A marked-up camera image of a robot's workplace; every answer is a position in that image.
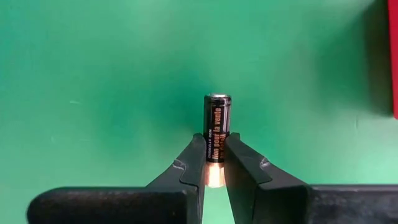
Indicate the red plastic bin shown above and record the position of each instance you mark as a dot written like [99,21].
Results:
[393,46]

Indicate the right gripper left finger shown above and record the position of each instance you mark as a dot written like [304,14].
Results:
[124,205]

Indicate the black copper-top AA battery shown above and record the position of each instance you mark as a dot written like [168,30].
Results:
[217,118]

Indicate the green table mat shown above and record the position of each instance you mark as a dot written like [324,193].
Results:
[93,62]

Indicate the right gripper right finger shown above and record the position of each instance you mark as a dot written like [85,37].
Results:
[295,205]

